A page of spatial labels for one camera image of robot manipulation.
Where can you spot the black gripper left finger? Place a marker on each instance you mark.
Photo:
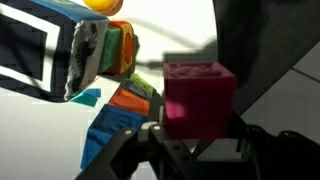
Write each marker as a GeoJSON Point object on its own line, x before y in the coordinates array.
{"type": "Point", "coordinates": [119, 158]}

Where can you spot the pink cube block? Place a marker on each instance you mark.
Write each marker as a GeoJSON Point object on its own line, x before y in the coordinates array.
{"type": "Point", "coordinates": [198, 99]}

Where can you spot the orange green toy block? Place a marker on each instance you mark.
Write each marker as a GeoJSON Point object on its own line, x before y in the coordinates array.
{"type": "Point", "coordinates": [118, 60]}

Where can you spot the small orange ball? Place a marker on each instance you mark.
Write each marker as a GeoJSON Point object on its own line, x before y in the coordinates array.
{"type": "Point", "coordinates": [105, 7]}

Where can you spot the blue block with number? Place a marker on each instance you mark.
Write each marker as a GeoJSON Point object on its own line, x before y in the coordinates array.
{"type": "Point", "coordinates": [109, 120]}

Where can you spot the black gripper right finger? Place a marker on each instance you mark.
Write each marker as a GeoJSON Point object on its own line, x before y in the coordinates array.
{"type": "Point", "coordinates": [287, 156]}

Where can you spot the black white soft cube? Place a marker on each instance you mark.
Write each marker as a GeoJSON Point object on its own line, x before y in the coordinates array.
{"type": "Point", "coordinates": [49, 49]}

